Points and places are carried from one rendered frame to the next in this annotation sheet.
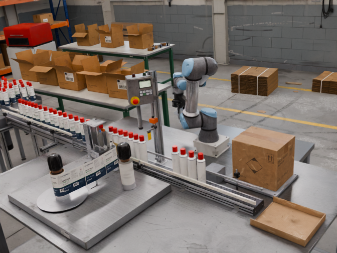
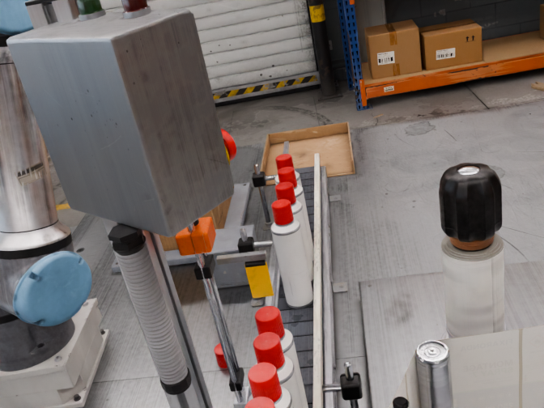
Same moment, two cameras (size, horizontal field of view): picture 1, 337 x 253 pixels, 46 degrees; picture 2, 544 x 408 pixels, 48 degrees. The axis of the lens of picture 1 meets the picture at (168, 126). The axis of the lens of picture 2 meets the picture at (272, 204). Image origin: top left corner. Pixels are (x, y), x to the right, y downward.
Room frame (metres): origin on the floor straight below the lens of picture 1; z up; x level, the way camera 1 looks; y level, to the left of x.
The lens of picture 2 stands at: (2.76, 0.73, 1.55)
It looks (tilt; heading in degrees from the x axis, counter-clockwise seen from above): 27 degrees down; 236
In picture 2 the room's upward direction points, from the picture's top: 12 degrees counter-clockwise
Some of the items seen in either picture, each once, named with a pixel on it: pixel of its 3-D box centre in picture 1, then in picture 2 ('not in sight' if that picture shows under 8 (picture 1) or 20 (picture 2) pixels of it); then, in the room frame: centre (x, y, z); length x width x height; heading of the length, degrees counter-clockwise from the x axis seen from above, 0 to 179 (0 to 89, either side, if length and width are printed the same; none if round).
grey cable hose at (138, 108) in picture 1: (139, 115); (153, 312); (2.58, 0.20, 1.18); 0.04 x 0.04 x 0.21
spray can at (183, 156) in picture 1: (183, 163); (293, 234); (2.18, -0.08, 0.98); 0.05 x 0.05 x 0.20
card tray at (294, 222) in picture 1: (287, 219); (308, 152); (1.71, -0.58, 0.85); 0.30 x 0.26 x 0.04; 47
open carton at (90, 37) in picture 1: (87, 34); not in sight; (7.60, 1.37, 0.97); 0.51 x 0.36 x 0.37; 144
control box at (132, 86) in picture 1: (140, 89); (126, 117); (2.53, 0.17, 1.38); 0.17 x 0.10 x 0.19; 102
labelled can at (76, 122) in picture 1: (77, 127); not in sight; (2.93, 0.72, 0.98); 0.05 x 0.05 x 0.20
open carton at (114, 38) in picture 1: (110, 35); not in sight; (7.19, 0.90, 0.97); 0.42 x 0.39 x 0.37; 138
